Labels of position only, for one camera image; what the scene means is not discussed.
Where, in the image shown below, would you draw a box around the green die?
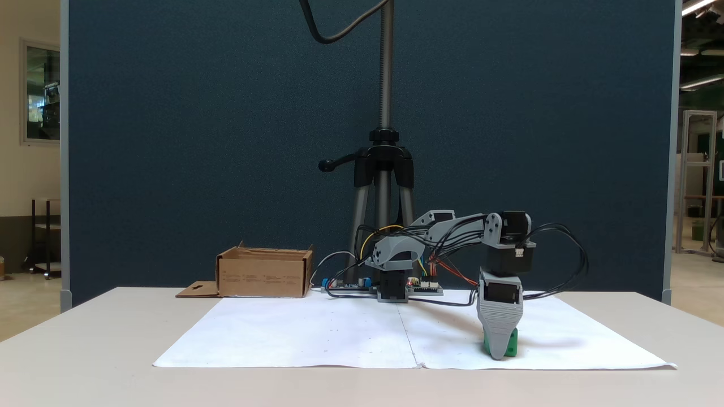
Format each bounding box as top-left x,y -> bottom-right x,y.
482,327 -> 519,358

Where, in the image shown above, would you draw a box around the circuit board with jumper wires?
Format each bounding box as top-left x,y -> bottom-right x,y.
408,277 -> 444,296

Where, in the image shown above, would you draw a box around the black and silver tripod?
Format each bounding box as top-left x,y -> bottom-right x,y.
318,0 -> 416,283

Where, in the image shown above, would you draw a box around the framed wall window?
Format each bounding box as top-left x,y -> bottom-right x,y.
20,38 -> 61,146

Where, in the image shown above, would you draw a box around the yellow and blue jumper wires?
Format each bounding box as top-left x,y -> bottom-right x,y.
360,225 -> 428,279

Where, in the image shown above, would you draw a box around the thin grey cable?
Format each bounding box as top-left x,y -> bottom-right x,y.
310,252 -> 356,286

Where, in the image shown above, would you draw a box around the aluminium profile frame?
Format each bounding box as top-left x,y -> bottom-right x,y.
676,110 -> 719,256

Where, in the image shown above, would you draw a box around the servo driver circuit board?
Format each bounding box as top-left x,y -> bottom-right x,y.
321,276 -> 377,295

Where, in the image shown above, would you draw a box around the dark shelf cart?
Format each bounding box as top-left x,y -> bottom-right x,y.
23,198 -> 62,280

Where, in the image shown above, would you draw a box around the orange and red jumper wires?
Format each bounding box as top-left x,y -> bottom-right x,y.
429,249 -> 481,287

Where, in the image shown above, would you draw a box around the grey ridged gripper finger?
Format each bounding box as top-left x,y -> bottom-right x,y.
477,302 -> 524,361

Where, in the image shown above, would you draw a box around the white paper sheet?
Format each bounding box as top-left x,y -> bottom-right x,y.
153,291 -> 678,371

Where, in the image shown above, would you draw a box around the dark blue partition panel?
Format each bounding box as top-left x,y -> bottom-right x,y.
61,0 -> 682,310

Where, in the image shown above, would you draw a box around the brown cardboard box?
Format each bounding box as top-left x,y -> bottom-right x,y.
175,241 -> 314,299

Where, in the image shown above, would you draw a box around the black gripper servo cable loop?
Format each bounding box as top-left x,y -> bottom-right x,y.
522,223 -> 589,300

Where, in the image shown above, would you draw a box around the thick black camera cable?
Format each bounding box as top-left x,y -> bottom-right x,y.
299,0 -> 391,45

